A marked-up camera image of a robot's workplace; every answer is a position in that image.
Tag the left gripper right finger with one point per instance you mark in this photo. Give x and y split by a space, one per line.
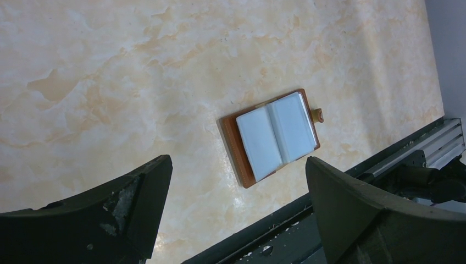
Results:
360 223

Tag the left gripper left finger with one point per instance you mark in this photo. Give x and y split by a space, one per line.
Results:
116 222

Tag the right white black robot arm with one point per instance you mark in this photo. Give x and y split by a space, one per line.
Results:
436 185

